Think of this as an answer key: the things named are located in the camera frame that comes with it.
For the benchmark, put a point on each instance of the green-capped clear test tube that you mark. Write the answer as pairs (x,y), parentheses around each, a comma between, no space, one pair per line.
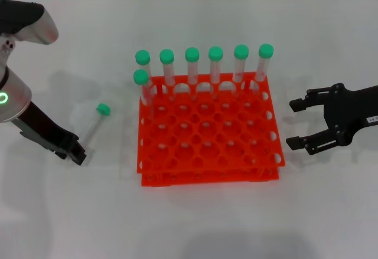
(166,56)
(241,51)
(266,50)
(140,77)
(103,109)
(215,53)
(143,57)
(192,54)

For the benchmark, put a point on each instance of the orange plastic test tube rack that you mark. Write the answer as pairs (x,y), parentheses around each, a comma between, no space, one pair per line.
(206,167)

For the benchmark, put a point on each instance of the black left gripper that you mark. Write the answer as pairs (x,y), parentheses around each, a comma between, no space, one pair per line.
(44,124)

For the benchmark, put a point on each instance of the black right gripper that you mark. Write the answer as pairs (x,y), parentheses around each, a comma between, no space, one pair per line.
(351,111)

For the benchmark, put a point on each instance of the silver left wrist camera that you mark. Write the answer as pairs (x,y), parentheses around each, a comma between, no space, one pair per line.
(32,27)

